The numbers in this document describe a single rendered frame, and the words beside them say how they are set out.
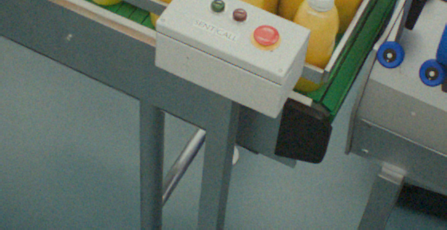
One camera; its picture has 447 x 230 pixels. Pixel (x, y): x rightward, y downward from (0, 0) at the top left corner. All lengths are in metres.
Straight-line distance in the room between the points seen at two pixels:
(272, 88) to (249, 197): 1.17
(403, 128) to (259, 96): 0.34
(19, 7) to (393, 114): 0.69
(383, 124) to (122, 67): 0.47
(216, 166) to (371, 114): 0.28
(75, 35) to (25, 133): 0.93
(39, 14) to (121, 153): 0.90
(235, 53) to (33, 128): 1.35
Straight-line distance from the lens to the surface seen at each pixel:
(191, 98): 1.65
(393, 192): 1.84
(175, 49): 1.38
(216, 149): 1.57
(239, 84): 1.36
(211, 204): 1.72
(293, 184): 2.52
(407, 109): 1.60
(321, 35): 1.45
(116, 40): 1.64
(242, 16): 1.36
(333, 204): 2.51
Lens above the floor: 2.11
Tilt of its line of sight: 51 degrees down
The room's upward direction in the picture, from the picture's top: 7 degrees clockwise
